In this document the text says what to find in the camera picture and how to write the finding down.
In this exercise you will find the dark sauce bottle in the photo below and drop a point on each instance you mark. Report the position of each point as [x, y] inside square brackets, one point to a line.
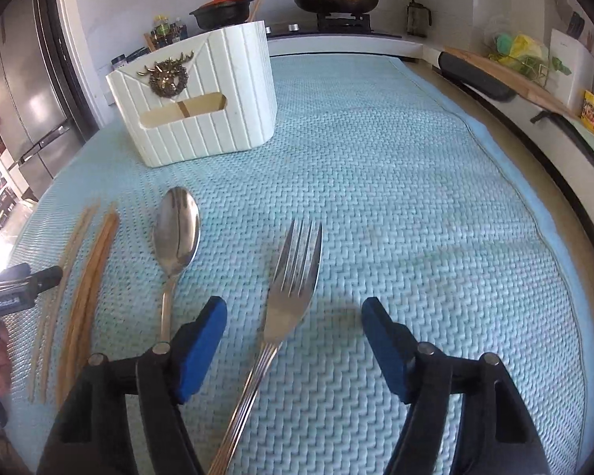
[178, 29]

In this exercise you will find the red pot lid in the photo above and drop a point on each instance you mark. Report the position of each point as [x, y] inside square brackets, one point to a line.
[222, 0]

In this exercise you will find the steel spoon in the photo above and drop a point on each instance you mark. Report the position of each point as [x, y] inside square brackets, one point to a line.
[178, 227]

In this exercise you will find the green plastic clip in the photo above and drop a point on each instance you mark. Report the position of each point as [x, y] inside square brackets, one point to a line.
[562, 67]

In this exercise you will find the wooden cutting board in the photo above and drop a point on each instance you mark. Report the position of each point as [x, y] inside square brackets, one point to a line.
[534, 91]

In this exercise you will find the black topped seasoning box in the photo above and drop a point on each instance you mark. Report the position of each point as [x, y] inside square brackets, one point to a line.
[138, 54]

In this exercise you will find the small spice jar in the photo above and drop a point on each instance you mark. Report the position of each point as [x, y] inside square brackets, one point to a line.
[119, 62]

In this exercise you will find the steel fork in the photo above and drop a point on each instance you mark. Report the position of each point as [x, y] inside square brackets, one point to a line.
[287, 302]

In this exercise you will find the white ribbed utensil holder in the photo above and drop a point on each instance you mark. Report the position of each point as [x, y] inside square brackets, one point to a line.
[218, 133]

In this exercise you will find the white knife block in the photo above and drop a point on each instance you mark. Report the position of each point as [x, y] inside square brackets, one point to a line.
[571, 79]

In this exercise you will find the black clay pot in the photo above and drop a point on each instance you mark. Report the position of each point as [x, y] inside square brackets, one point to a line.
[222, 16]

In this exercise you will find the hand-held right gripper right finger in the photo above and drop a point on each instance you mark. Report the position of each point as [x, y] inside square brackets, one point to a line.
[383, 346]

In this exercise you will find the black oblong pad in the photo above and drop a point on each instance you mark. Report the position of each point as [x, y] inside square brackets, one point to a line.
[475, 76]

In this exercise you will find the black gas stove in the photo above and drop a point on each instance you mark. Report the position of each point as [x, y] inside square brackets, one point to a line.
[297, 27]

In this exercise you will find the black wok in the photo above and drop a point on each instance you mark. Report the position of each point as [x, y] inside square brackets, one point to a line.
[336, 2]

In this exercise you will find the light blue woven mat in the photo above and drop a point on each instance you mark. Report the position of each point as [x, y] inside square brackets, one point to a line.
[376, 208]

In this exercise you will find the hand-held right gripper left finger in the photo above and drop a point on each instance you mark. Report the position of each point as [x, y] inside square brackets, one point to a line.
[203, 346]

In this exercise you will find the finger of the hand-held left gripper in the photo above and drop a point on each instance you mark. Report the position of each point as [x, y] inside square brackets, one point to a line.
[47, 278]

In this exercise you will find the grey steel refrigerator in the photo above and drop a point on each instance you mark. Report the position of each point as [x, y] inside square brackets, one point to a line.
[29, 99]

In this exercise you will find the dark glass kettle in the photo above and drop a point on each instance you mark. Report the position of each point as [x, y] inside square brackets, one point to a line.
[418, 20]

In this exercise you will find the yellow capped sauce bottle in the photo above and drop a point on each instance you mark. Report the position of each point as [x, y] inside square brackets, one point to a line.
[161, 27]

